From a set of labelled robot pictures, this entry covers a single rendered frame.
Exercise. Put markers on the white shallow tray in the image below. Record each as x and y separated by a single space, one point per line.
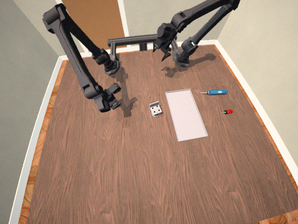
188 123

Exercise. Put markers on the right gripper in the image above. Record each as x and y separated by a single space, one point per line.
115 105

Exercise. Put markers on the white l-shaped bracket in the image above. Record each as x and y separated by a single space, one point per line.
155 108

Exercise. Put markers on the blue electric screwdriver body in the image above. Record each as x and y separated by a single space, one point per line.
216 92

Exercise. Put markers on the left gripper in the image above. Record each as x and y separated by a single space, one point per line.
165 51

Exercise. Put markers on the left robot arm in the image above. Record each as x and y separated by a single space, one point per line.
183 18

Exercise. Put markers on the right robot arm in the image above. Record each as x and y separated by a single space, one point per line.
58 21

